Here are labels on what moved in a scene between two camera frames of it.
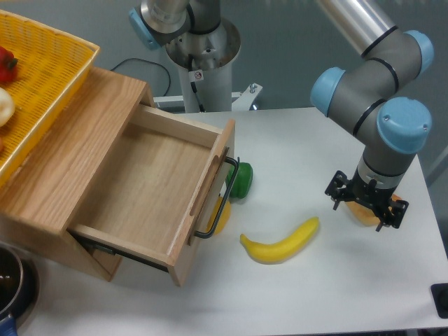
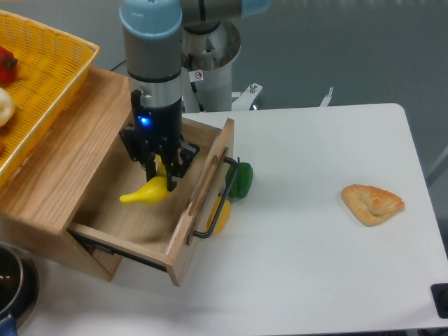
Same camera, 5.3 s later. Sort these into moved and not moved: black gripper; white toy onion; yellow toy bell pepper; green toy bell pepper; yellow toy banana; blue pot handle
Moved: black gripper; yellow toy banana
Not moved: yellow toy bell pepper; white toy onion; green toy bell pepper; blue pot handle
